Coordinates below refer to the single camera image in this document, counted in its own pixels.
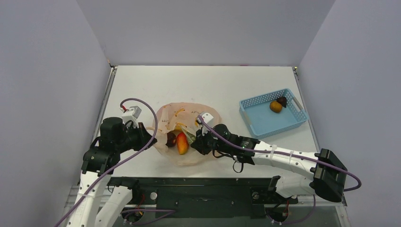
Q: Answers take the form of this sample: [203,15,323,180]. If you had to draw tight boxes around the purple cable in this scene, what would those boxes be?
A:
[53,98,158,227]
[196,115,362,192]

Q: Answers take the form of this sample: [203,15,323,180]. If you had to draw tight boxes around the orange fake fruit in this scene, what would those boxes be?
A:
[269,101,283,113]

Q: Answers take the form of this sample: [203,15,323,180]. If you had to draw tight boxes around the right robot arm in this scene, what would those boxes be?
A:
[191,124,348,202]

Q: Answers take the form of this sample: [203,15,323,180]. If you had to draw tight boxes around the orange plastic bag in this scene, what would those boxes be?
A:
[146,102,222,166]

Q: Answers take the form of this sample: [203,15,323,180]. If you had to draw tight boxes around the green netted fake melon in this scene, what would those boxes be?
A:
[181,126,196,145]

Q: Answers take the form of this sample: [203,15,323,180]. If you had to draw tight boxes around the orange red fake mango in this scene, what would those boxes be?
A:
[176,132,189,155]

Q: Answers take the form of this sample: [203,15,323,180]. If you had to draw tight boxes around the dark red fake apple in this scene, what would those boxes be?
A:
[166,131,176,148]

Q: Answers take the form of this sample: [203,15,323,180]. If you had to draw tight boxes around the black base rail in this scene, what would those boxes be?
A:
[108,176,298,218]

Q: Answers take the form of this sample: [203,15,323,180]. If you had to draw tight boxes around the light blue plastic basket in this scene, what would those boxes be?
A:
[239,88,309,139]

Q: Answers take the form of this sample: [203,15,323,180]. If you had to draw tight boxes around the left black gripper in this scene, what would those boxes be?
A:
[116,122,157,152]

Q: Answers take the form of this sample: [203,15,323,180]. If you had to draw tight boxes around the dark red fake fruit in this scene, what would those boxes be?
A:
[276,96,287,108]

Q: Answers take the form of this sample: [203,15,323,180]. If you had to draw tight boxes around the yellow fake banana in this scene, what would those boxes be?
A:
[174,124,183,131]

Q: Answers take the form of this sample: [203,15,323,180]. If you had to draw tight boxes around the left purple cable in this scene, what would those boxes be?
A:
[53,98,158,227]

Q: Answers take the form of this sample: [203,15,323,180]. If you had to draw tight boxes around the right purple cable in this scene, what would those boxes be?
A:
[196,115,362,192]

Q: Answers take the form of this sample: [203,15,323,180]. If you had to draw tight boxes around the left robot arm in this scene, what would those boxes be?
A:
[59,117,157,227]

